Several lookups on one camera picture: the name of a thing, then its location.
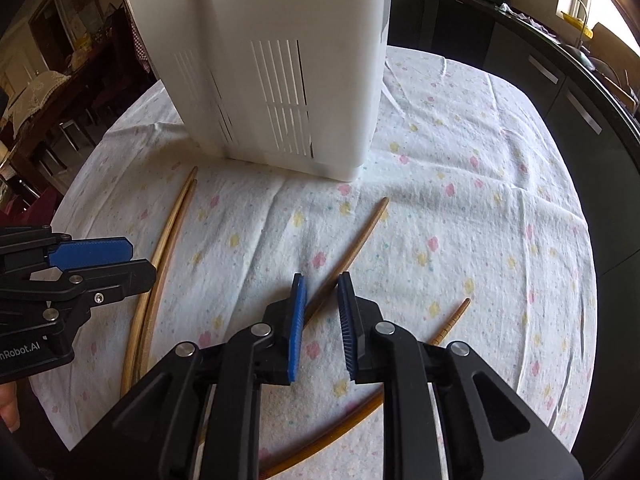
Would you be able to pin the red checked apron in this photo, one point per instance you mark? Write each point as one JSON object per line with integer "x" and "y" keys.
{"x": 137, "y": 42}

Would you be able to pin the wooden cutting board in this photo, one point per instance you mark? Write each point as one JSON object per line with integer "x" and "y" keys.
{"x": 612, "y": 45}

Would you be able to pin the brown wooden chopstick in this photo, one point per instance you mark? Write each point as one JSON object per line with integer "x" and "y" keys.
{"x": 452, "y": 321}
{"x": 359, "y": 242}

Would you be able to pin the wooden dining table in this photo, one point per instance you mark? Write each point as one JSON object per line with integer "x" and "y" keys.
{"x": 75, "y": 110}

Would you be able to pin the light wooden chopstick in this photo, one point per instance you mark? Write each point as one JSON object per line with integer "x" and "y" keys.
{"x": 127, "y": 345}
{"x": 142, "y": 345}

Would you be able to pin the yellow drain basket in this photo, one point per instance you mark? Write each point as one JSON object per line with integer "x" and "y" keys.
{"x": 577, "y": 22}

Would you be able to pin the wall poster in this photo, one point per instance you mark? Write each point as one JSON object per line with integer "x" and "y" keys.
{"x": 80, "y": 7}

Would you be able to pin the person's left hand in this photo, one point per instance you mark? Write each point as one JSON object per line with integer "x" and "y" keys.
{"x": 7, "y": 405}

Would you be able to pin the lace cloth cover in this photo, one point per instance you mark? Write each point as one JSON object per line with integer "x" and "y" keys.
{"x": 37, "y": 92}

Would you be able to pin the white plastic utensil holder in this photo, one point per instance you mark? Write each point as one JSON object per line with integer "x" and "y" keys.
{"x": 325, "y": 85}

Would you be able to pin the dark granite countertop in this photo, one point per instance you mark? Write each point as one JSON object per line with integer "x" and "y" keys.
{"x": 545, "y": 30}

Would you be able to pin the floral white tablecloth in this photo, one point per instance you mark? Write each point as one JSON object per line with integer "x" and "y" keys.
{"x": 450, "y": 240}

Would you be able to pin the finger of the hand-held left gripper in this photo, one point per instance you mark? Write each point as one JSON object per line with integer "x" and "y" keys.
{"x": 120, "y": 280}
{"x": 90, "y": 254}

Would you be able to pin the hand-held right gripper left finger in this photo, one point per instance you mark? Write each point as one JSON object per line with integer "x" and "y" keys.
{"x": 296, "y": 330}

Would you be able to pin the crumpled dish rag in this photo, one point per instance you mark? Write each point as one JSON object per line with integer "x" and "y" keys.
{"x": 522, "y": 15}

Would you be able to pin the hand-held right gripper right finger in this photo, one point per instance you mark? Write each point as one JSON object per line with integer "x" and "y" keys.
{"x": 347, "y": 330}

